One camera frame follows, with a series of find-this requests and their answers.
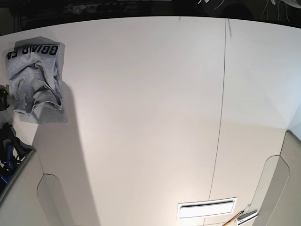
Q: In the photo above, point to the grey T-shirt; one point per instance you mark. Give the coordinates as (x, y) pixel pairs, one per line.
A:
(34, 69)

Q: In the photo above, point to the blue and black equipment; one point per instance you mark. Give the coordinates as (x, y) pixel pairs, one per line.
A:
(12, 153)

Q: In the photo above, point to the black device at left edge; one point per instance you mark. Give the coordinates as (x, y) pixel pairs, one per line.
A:
(4, 94)

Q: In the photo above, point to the white cable slot plate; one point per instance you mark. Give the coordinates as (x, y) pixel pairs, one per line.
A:
(206, 209)

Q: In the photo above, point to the wooden handled tool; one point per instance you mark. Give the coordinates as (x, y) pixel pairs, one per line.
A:
(233, 219)

